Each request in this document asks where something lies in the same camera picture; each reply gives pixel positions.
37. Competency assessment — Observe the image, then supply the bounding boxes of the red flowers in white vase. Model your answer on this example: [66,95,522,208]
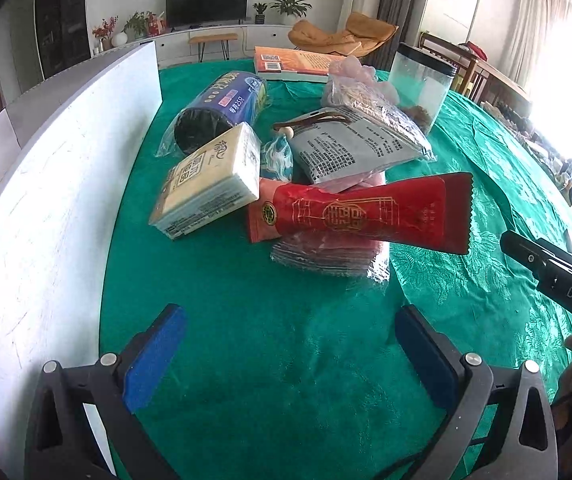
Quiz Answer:
[92,16,129,51]

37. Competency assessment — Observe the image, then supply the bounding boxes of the orange lounge chair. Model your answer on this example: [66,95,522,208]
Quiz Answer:
[287,11,399,58]

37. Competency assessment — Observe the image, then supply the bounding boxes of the white television cabinet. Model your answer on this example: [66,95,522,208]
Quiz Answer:
[93,22,297,68]

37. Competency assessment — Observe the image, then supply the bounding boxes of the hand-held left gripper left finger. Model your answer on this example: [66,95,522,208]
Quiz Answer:
[25,303,188,480]

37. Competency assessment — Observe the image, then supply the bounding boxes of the white standing air conditioner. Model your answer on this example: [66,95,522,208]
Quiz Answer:
[418,0,486,43]

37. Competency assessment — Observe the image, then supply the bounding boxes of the blue tassel ornament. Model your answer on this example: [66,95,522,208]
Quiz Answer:
[261,127,297,183]

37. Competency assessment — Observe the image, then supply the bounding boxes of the dark glass cabinet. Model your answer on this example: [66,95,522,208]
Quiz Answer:
[33,0,92,81]

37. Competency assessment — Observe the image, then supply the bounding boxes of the orange book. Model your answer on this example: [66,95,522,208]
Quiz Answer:
[254,46,351,83]

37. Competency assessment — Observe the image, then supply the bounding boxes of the black television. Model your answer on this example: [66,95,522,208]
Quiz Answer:
[165,0,250,28]

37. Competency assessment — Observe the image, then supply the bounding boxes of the large potted plant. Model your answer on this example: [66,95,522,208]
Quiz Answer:
[270,0,313,25]

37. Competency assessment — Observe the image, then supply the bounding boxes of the blue garbage bag roll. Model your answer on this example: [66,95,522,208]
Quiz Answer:
[156,71,271,158]

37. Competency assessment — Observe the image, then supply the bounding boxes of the clear jar with black lid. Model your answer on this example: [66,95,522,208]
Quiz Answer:
[388,42,459,133]

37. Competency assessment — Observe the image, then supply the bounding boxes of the pink packet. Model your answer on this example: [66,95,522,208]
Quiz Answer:
[336,169,387,193]

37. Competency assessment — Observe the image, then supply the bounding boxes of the brown curved strap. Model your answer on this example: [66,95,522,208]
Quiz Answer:
[272,108,351,133]

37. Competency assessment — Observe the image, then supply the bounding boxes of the bushy potted plant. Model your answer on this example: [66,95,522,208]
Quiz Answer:
[123,10,154,40]

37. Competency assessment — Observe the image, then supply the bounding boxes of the clear plastic bag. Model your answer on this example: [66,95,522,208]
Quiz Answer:
[322,76,434,153]

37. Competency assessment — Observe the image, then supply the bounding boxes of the wooden bench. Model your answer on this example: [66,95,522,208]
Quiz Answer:
[188,33,239,63]

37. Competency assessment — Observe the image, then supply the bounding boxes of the red foil packet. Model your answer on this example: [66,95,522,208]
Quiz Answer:
[246,172,475,256]

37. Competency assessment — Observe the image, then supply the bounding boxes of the cream window curtain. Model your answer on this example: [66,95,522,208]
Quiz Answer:
[498,0,572,101]

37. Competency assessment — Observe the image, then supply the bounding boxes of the yellow tissue pack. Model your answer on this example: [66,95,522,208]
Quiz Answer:
[148,121,263,241]

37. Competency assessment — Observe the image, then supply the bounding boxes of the wooden chair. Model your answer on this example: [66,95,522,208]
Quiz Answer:
[418,31,531,106]

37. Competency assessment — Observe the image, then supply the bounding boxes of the pink bath sponge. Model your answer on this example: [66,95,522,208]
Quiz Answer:
[328,56,399,106]

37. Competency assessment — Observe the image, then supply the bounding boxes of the grey printed packet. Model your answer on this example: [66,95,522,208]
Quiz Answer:
[288,115,437,187]

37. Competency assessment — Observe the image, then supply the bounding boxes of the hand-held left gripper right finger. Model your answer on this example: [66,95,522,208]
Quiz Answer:
[395,304,559,480]

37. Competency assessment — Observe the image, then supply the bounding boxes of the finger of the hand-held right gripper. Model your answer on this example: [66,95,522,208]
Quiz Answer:
[500,230,572,282]

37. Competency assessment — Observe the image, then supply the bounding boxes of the clear bag of packets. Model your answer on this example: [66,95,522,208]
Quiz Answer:
[271,237,391,283]

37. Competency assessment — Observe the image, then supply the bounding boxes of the white foam board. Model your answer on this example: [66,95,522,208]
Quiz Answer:
[0,40,163,480]

